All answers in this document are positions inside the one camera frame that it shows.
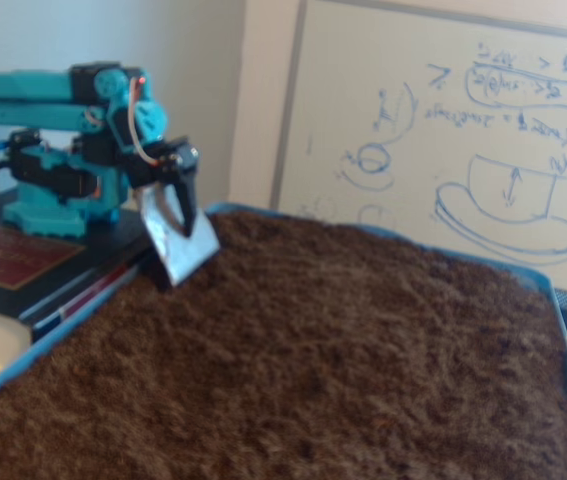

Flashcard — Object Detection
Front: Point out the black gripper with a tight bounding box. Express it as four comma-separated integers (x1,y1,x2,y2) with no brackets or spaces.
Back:
125,134,222,289

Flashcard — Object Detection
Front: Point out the brown soil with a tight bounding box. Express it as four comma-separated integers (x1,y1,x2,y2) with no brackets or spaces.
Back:
0,209,567,480

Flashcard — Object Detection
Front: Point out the black chemistry handbook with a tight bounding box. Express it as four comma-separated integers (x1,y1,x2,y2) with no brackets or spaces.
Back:
0,187,164,386

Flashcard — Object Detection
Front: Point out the whiteboard with blue drawings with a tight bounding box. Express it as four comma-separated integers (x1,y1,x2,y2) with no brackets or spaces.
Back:
268,0,567,301

